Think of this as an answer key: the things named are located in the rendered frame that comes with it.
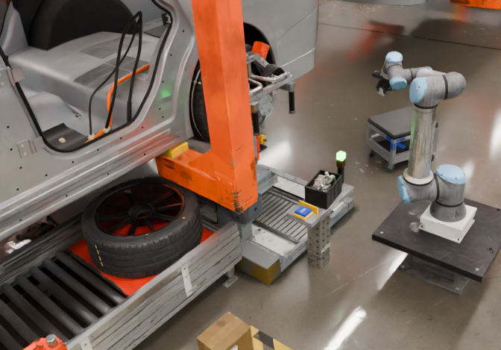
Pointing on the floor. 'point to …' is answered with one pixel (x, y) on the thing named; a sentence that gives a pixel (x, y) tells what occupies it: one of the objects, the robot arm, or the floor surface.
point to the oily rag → (33, 230)
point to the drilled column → (319, 243)
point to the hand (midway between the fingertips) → (379, 92)
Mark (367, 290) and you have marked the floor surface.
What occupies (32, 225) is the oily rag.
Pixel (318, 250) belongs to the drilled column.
